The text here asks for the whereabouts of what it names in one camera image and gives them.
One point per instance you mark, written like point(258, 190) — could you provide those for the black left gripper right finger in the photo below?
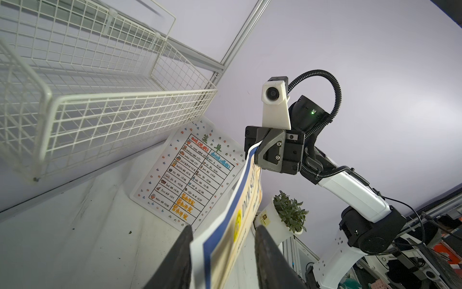
point(273, 271)

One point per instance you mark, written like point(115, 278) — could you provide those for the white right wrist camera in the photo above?
point(275, 103)

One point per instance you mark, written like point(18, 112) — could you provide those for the potted green plant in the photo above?
point(283, 217)

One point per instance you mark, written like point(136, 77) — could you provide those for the large white board front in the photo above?
point(187, 173)

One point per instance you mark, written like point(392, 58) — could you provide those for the large dim sum menu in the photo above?
point(231, 220)

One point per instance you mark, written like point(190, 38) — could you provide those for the dotted table price menu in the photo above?
point(189, 173)

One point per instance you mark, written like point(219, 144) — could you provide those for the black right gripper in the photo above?
point(275, 150)

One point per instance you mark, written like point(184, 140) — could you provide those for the white wire wall basket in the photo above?
point(81, 80)

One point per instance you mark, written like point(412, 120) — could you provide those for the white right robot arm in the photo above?
point(369, 224)

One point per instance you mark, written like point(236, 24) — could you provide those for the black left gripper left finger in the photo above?
point(175, 270)

